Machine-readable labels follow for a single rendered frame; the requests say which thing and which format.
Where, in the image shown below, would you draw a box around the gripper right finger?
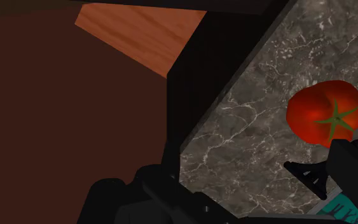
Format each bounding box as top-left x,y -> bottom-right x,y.
325,138 -> 358,216

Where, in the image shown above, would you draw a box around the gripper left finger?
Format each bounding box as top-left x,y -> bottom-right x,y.
76,164 -> 240,224

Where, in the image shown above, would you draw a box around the black pointed lattice figure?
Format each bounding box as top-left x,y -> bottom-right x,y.
283,160 -> 329,201

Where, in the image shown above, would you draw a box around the teal box with black marks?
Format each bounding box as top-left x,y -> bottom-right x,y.
308,185 -> 358,224

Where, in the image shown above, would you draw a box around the red tomato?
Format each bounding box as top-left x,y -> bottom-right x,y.
285,80 -> 358,149

